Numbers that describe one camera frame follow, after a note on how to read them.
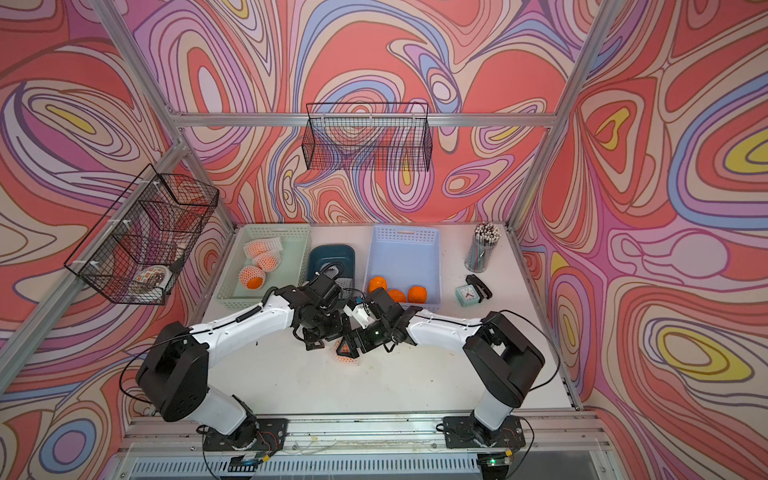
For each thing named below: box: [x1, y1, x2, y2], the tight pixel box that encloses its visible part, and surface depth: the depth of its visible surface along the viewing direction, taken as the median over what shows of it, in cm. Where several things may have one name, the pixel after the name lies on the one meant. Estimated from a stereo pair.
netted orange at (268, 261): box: [252, 251, 282, 272], surface depth 103 cm
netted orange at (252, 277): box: [239, 265, 266, 291], surface depth 98 cm
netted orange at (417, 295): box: [407, 285, 428, 304], surface depth 98 cm
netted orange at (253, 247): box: [243, 236, 283, 259], surface depth 107 cm
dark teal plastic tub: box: [307, 244, 356, 285], surface depth 107 cm
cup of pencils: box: [464, 222, 501, 273], surface depth 97 cm
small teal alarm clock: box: [455, 284, 479, 307], surface depth 99 cm
